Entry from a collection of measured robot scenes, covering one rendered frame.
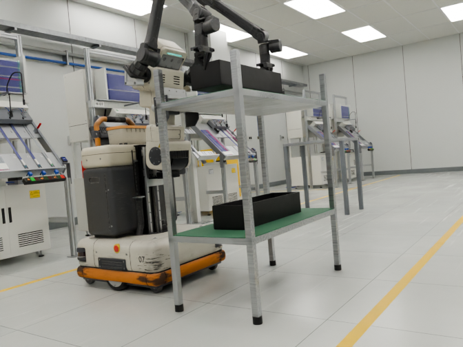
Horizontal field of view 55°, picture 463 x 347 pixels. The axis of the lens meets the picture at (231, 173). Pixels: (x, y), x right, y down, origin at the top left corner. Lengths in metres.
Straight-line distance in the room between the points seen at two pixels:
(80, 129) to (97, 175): 2.28
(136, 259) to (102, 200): 0.42
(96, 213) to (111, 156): 0.35
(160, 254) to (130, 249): 0.18
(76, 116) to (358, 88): 8.15
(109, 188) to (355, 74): 9.73
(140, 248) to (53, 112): 4.01
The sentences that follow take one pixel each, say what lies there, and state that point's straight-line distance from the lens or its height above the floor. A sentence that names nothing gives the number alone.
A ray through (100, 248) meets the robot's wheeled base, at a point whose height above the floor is 0.24.
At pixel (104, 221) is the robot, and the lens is 2.66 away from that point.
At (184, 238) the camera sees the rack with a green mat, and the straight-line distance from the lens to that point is 2.01.
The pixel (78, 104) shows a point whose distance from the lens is 4.93.
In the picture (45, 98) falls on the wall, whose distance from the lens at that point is 6.19.
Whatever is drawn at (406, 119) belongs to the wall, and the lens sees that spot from 11.35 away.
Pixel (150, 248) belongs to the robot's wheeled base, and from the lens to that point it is 2.37.
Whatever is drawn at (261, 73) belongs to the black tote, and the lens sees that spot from 2.35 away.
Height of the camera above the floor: 0.66
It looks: 2 degrees down
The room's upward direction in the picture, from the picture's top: 5 degrees counter-clockwise
